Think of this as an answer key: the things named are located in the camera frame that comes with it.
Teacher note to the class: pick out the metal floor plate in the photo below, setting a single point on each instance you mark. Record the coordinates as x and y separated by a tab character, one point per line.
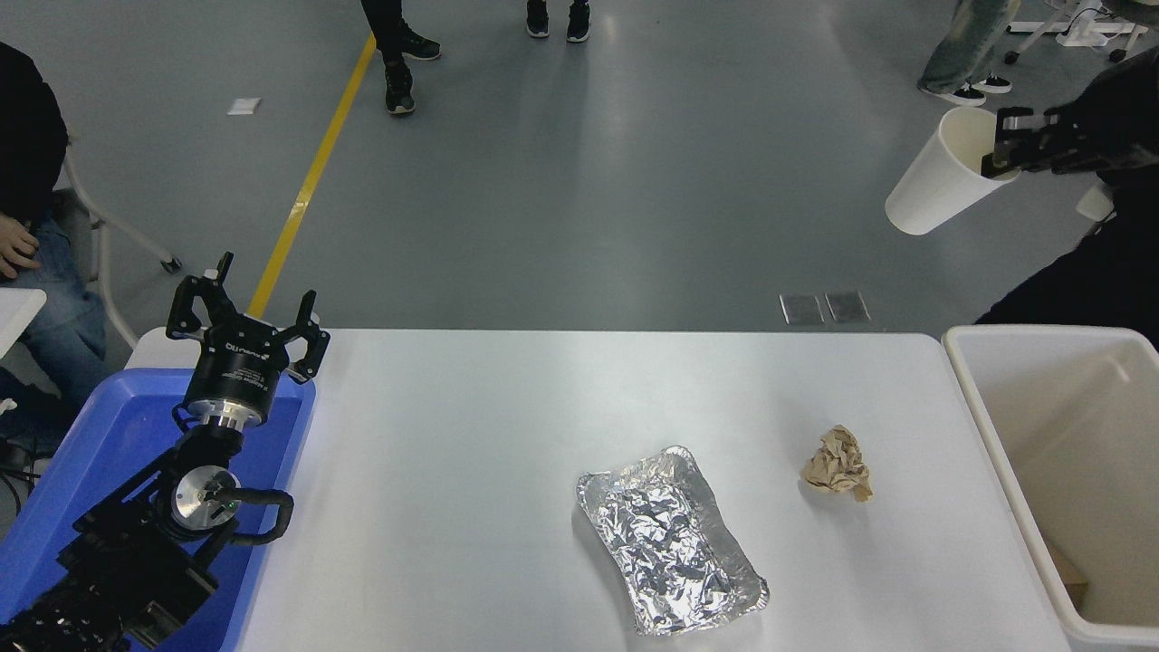
847	307
801	309

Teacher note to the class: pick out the crumpled tan paper ball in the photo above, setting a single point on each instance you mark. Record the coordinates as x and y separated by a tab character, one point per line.
838	464

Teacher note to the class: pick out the standing person's legs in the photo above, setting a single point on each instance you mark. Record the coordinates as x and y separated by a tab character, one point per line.
398	86
960	45

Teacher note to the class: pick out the standing person's feet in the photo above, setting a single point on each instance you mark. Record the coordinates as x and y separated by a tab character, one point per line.
577	20

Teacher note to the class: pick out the white wheeled chair base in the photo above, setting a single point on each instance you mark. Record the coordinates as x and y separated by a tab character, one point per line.
1091	29

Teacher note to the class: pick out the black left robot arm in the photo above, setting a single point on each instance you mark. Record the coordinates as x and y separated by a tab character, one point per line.
136	552

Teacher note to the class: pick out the crinkled foil tray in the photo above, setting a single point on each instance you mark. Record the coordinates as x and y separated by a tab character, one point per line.
670	543

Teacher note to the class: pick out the white tube frame chair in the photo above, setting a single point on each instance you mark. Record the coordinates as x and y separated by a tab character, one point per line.
99	272

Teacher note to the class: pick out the white paper scrap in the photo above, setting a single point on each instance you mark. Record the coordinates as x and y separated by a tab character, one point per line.
244	105

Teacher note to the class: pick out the blue plastic tray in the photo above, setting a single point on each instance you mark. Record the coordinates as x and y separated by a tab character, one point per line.
109	435

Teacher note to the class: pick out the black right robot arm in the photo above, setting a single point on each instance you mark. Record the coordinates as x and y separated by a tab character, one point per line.
1127	118

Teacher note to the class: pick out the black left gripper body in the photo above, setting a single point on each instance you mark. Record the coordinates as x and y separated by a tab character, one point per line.
237	367

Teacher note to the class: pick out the large pale bin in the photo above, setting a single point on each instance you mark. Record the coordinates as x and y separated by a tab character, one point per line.
1087	435

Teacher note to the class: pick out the brown cardboard piece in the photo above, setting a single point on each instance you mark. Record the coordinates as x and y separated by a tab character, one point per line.
1073	580

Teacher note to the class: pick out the person in dark clothes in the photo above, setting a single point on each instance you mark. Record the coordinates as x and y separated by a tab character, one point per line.
1087	281

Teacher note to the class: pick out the person's hand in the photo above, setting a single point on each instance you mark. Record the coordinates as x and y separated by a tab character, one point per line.
16	246

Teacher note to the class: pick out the small white table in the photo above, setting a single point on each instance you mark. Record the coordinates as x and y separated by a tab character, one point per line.
18	317

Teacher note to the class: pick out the white paper cup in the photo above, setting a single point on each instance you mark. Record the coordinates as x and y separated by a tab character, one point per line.
933	190

